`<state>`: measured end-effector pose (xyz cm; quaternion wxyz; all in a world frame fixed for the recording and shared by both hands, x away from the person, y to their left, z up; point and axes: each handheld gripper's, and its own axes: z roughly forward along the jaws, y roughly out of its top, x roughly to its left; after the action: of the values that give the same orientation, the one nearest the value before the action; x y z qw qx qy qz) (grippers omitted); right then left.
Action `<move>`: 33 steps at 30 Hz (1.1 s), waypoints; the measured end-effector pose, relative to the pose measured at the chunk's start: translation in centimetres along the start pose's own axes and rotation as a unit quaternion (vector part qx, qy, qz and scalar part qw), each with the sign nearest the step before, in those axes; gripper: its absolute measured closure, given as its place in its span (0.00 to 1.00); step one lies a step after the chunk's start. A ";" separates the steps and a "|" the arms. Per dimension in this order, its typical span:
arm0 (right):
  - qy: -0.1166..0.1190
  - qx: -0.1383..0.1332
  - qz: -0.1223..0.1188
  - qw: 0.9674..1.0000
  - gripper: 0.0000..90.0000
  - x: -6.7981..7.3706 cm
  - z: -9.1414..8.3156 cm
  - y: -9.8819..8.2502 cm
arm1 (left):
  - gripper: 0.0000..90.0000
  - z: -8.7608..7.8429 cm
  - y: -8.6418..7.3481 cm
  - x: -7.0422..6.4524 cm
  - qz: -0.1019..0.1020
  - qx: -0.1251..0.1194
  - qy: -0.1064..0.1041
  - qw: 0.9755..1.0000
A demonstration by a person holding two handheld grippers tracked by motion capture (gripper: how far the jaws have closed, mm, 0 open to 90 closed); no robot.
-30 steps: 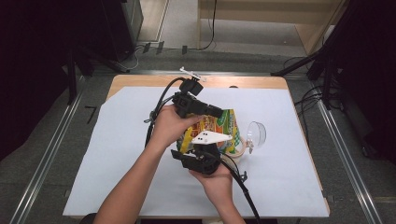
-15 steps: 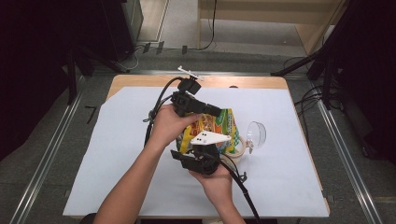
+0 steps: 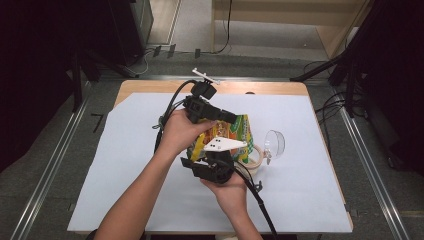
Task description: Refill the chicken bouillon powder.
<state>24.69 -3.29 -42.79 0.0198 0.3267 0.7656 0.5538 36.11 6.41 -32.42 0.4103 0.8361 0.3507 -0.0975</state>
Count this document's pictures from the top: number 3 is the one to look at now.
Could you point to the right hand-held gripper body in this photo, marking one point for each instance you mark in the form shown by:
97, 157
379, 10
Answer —
216, 170

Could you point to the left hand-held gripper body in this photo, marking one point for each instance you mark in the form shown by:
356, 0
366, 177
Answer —
198, 106

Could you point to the yellow green spout pouch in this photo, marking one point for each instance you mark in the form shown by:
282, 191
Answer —
233, 131

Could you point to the clear glass measuring cup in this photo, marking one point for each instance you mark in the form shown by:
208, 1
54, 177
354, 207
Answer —
275, 143

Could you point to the person's left hand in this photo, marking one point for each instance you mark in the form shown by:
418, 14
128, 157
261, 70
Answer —
180, 136

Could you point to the person's right hand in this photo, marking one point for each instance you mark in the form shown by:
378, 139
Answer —
231, 195

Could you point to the white paper sheet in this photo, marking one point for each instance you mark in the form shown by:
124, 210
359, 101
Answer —
300, 186

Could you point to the black cabinet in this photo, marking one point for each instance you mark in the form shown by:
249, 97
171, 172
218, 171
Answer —
130, 30

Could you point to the black metal stand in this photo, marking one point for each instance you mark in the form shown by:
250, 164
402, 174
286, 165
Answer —
77, 86
316, 68

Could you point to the light wooden shelf unit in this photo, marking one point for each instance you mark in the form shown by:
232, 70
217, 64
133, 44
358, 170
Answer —
266, 16

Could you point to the dark curtain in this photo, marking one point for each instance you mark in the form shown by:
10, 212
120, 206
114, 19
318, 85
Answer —
33, 66
400, 100

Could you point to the metal floor rail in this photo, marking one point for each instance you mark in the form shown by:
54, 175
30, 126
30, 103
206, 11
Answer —
150, 78
50, 173
373, 173

